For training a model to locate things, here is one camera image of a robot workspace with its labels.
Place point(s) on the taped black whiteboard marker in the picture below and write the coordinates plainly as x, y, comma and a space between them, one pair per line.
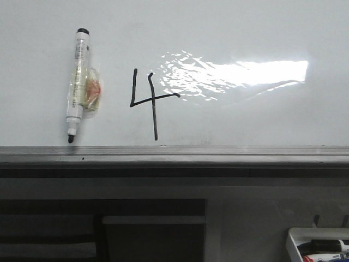
85, 88

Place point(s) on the grey aluminium whiteboard tray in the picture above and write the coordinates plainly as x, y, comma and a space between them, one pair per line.
164, 161

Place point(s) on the white whiteboard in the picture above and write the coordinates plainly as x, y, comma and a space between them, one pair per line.
197, 73

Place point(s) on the red capped whiteboard marker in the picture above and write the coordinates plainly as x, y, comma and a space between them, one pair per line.
325, 257

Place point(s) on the dark storage box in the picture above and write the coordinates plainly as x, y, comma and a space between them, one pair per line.
155, 238

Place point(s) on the white plastic marker basket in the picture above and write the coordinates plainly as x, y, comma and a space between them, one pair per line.
298, 236

